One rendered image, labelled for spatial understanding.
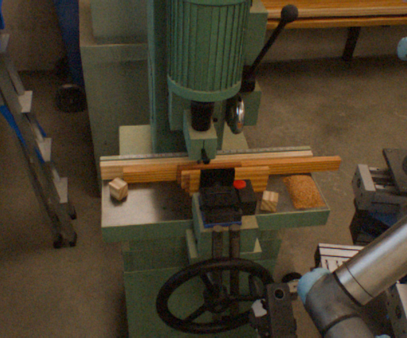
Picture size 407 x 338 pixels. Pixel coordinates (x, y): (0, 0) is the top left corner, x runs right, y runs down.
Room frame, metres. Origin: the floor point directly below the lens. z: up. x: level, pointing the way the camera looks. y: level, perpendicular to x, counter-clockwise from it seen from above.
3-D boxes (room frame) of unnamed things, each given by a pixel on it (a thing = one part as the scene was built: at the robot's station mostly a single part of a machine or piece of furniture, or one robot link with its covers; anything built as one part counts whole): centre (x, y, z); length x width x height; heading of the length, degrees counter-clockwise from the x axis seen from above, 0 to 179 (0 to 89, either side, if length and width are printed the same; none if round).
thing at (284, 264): (0.88, -0.27, 0.58); 0.12 x 0.08 x 0.08; 12
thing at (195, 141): (0.98, 0.02, 1.03); 0.14 x 0.07 x 0.09; 12
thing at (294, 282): (0.81, -0.28, 0.65); 0.06 x 0.04 x 0.08; 102
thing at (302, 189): (0.94, -0.28, 0.91); 0.12 x 0.09 x 0.03; 12
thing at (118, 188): (0.87, 0.22, 0.92); 0.04 x 0.03 x 0.04; 55
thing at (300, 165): (0.99, -0.09, 0.92); 0.62 x 0.02 x 0.04; 102
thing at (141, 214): (0.87, -0.04, 0.87); 0.61 x 0.30 x 0.06; 102
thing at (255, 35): (1.21, -0.09, 1.23); 0.09 x 0.08 x 0.15; 12
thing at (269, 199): (0.87, -0.18, 0.92); 0.04 x 0.03 x 0.04; 80
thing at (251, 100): (1.18, -0.10, 1.02); 0.09 x 0.07 x 0.12; 102
